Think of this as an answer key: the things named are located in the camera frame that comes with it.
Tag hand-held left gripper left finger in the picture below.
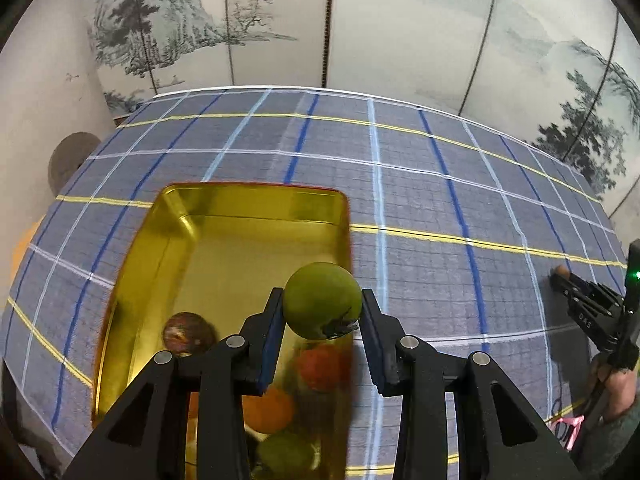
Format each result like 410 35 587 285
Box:
62 287 286 480

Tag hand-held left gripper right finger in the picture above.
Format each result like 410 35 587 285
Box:
361 288 583 480

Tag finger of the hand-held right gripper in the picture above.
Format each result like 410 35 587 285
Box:
566 271 627 307
549 274 609 312

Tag red tomato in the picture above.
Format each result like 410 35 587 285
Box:
297 342 351 392

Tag green tomato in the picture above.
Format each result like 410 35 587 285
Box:
257 430 318 471
282 261 363 341

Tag smooth orange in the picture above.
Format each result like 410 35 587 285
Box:
242 385 295 434

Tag dark brown water chestnut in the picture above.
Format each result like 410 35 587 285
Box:
162 311 215 358

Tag gold rectangular tin box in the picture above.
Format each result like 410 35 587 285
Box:
91 181 351 480

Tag person's right forearm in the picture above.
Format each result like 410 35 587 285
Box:
575 400 640 478

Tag person's right hand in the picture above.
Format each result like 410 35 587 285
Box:
592 355 640 423

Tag blue plaid tablecloth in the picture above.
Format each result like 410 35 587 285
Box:
0 87 631 480

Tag orange round object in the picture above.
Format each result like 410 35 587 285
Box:
10 215 46 281

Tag round brown stool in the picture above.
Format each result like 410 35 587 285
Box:
47 132 103 196

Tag painted landscape folding screen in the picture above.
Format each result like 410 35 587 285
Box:
80 0 640 221

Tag pink strap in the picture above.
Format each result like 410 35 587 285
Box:
547 412 586 448

